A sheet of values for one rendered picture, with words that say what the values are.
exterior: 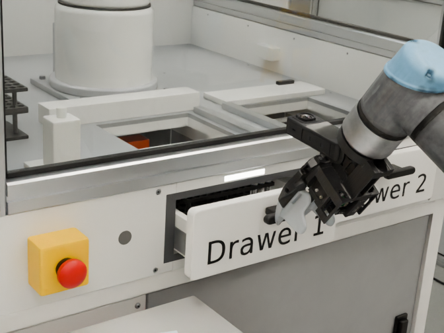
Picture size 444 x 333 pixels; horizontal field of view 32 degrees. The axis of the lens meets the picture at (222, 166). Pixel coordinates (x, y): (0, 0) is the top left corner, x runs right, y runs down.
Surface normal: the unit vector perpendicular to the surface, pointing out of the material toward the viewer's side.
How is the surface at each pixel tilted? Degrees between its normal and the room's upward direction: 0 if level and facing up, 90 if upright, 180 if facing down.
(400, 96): 97
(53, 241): 0
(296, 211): 86
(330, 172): 35
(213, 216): 90
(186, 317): 0
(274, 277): 90
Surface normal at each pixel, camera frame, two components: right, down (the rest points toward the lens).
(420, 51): 0.40, -0.59
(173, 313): 0.07, -0.94
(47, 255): 0.59, 0.30
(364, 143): -0.49, 0.51
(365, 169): -0.80, 0.15
